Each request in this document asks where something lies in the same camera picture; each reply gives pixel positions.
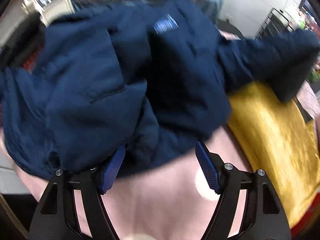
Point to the navy blue padded jacket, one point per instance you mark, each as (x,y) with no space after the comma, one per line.
(151,78)

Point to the pink polka dot bedsheet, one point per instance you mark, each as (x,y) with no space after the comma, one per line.
(170,202)

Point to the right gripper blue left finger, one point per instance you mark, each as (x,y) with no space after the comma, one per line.
(110,171)

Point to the golden yellow fabric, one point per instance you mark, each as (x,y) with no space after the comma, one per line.
(274,137)

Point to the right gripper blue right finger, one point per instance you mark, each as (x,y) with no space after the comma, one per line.
(210,172)

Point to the black wire rack shelf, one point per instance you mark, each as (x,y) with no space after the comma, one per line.
(277,21)

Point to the red patterned cloth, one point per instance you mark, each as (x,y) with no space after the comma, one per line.
(30,62)

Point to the black quilted jacket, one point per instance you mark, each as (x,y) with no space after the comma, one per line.
(27,37)

